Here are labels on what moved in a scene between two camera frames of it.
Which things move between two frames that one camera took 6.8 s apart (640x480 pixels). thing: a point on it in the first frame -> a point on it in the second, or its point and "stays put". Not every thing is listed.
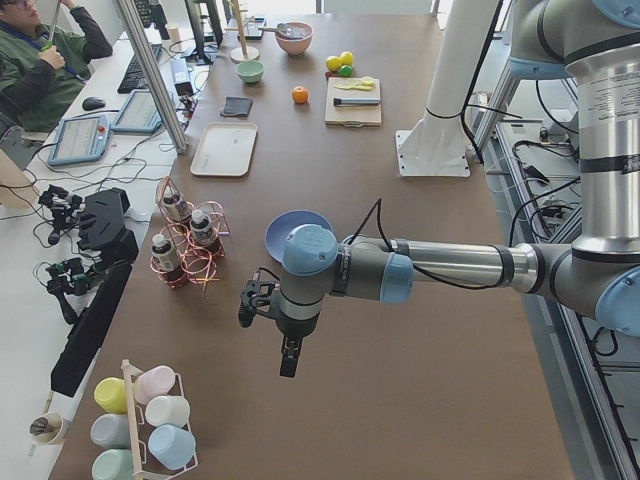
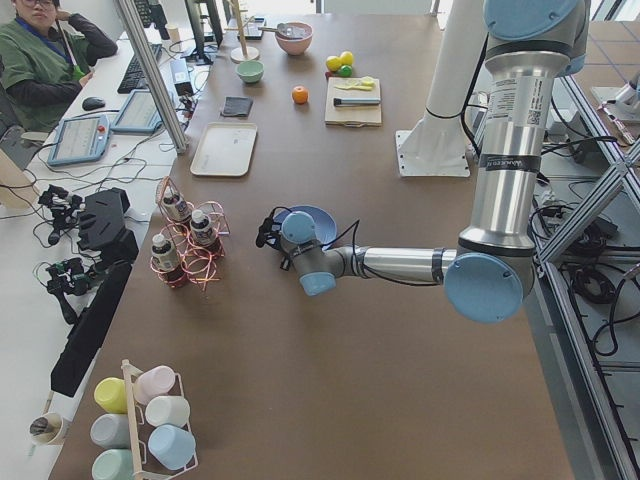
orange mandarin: (300, 95) stays put
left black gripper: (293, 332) -> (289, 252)
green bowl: (250, 71) stays put
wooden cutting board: (351, 116) stays put
